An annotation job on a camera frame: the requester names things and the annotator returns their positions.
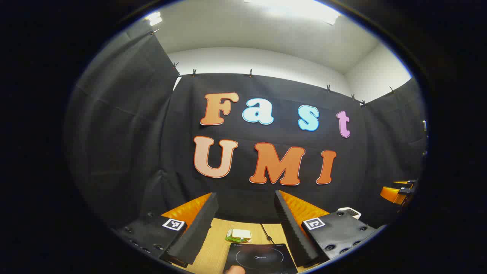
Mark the row of black cloth clips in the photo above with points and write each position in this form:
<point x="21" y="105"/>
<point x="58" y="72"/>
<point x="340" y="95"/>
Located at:
<point x="250" y="72"/>

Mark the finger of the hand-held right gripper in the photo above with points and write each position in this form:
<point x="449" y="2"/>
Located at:
<point x="390" y="194"/>
<point x="403" y="183"/>

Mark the black induction cooktop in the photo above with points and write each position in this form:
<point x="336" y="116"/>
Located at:
<point x="262" y="260"/>

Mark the black backdrop cloth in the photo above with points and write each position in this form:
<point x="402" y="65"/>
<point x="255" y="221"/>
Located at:
<point x="152" y="152"/>

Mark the small ceiling light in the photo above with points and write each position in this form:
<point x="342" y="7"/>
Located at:
<point x="154" y="18"/>

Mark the sandwich with green lettuce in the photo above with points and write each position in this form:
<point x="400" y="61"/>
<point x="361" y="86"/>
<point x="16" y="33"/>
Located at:
<point x="240" y="235"/>

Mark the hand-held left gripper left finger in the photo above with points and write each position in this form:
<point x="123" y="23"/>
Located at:
<point x="198" y="232"/>

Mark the large ceiling light panel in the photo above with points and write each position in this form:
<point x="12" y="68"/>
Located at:
<point x="293" y="9"/>

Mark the white toaster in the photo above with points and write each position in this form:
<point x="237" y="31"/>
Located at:
<point x="352" y="212"/>

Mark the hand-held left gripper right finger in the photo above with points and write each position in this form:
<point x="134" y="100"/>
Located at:
<point x="293" y="236"/>

